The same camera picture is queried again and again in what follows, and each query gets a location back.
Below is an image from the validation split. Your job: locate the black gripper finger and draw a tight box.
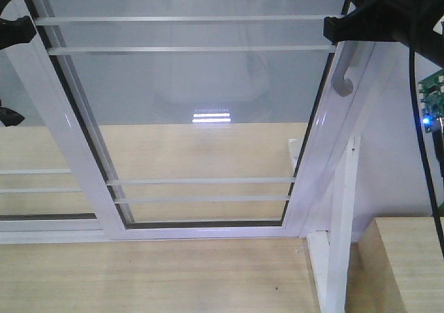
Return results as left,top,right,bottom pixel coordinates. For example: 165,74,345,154
323,1,409,44
1,0,37,49

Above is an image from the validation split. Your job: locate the white framed sliding glass door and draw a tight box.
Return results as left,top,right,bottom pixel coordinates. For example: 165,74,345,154
3,0,355,239

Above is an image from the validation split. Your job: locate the green circuit board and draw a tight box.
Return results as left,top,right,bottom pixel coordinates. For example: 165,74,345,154
418,69,443,133

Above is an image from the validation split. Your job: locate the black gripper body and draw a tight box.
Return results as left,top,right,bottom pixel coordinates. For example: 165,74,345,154
351,0,443,67

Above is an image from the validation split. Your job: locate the black cable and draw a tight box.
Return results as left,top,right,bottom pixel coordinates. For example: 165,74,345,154
408,42,444,262

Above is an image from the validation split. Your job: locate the grey curved door handle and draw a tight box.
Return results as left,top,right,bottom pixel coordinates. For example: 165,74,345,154
331,41,358,97

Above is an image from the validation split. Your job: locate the light wooden platform board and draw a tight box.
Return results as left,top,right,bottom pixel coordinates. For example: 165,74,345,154
1,123,318,312

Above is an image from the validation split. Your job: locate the light wooden block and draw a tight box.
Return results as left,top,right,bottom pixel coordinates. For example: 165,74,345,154
358,217,443,312

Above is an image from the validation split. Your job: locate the white triangular support bracket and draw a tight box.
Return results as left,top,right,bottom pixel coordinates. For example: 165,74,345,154
300,137,360,312

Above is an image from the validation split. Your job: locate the fixed white framed glass panel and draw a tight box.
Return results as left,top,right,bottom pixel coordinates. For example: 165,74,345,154
0,0,112,244

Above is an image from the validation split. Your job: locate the white side wall panel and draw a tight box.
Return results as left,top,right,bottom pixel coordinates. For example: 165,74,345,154
352,43,432,241

